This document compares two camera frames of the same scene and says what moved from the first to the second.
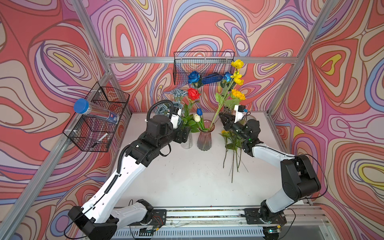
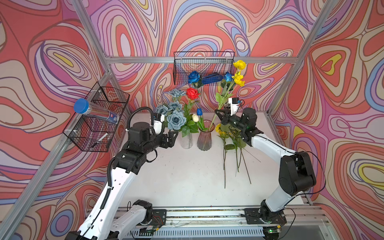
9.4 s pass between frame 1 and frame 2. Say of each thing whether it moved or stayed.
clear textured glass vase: stayed
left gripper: moved
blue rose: stayed
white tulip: stayed
